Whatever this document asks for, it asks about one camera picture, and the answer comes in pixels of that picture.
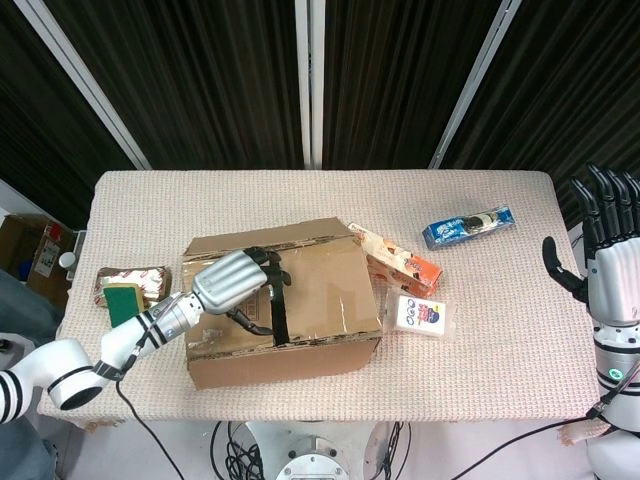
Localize green scouring sponge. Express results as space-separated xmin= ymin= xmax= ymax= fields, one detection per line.
xmin=102 ymin=282 xmax=147 ymax=329

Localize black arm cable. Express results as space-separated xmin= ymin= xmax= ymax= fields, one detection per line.
xmin=114 ymin=299 xmax=182 ymax=480
xmin=449 ymin=359 xmax=640 ymax=480

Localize blue cookie pack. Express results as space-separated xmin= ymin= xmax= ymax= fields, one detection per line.
xmin=421 ymin=203 xmax=517 ymax=251

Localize beige woven tablecloth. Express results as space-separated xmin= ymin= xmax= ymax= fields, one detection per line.
xmin=37 ymin=169 xmax=616 ymax=446

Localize black cable bundle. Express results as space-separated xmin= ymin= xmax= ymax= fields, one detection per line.
xmin=209 ymin=419 xmax=266 ymax=480

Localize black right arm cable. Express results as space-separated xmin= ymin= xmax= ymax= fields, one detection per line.
xmin=449 ymin=359 xmax=640 ymax=480

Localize white metal frame post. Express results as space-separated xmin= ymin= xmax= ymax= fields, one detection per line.
xmin=428 ymin=0 xmax=524 ymax=169
xmin=294 ymin=0 xmax=326 ymax=169
xmin=12 ymin=0 xmax=151 ymax=171

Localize brown red snack packet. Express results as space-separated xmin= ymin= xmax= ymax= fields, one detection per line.
xmin=94 ymin=265 xmax=174 ymax=309

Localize black pleated curtain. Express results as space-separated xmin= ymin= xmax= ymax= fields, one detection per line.
xmin=0 ymin=0 xmax=640 ymax=231

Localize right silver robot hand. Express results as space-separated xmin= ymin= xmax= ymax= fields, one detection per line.
xmin=542 ymin=162 xmax=640 ymax=326

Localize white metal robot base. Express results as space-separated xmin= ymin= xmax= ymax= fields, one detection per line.
xmin=244 ymin=419 xmax=381 ymax=480

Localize small cardboard box with label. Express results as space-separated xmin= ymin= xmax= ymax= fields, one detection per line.
xmin=0 ymin=213 xmax=77 ymax=309

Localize orange snack box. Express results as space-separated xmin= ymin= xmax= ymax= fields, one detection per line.
xmin=347 ymin=221 xmax=445 ymax=297

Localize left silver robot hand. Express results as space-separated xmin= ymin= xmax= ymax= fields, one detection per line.
xmin=192 ymin=245 xmax=294 ymax=337

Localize brown cardboard box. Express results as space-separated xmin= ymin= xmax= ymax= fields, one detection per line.
xmin=180 ymin=215 xmax=385 ymax=392

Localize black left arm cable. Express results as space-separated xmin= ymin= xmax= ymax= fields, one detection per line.
xmin=114 ymin=299 xmax=182 ymax=480

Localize white sponge in plastic wrap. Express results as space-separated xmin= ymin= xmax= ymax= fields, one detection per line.
xmin=383 ymin=289 xmax=457 ymax=344

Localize grey bracket with round knob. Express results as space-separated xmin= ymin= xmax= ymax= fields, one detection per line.
xmin=57 ymin=229 xmax=87 ymax=282

